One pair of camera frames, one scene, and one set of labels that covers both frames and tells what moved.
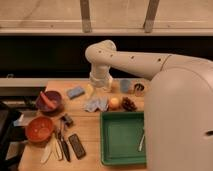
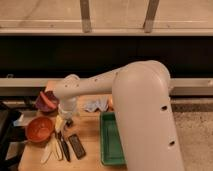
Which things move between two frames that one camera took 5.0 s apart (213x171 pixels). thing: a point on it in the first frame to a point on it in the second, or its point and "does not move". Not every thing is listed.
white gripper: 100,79 to 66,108
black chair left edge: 9,133 does not move
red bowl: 40,129 does not move
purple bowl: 50,101 does not move
